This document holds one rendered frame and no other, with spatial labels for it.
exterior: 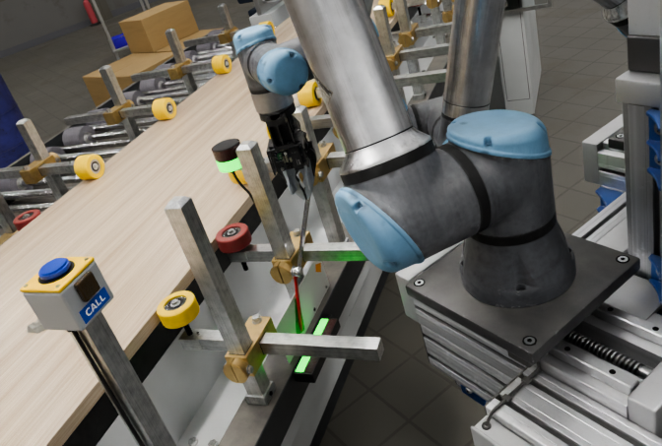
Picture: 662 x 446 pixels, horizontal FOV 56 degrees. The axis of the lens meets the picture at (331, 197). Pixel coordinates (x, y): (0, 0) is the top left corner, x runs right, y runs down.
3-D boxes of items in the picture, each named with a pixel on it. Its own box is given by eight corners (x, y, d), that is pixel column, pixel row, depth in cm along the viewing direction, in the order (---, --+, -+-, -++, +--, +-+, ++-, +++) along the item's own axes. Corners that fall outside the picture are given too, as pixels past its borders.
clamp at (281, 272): (315, 248, 145) (309, 229, 142) (294, 285, 134) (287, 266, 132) (294, 248, 147) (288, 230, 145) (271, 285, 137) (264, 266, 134)
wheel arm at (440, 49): (472, 47, 206) (471, 37, 204) (471, 51, 203) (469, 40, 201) (335, 68, 226) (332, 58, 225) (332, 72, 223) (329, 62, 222)
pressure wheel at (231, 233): (267, 259, 151) (252, 220, 145) (253, 280, 144) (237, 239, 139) (239, 259, 154) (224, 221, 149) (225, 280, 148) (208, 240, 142)
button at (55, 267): (80, 266, 81) (74, 256, 80) (59, 286, 78) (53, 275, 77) (57, 266, 83) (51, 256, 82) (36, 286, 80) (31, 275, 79)
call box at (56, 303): (117, 300, 85) (94, 255, 81) (86, 336, 80) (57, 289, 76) (80, 299, 88) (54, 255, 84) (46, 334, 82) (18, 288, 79)
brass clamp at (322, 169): (340, 159, 160) (335, 142, 157) (323, 186, 149) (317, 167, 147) (318, 160, 162) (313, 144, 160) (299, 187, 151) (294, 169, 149)
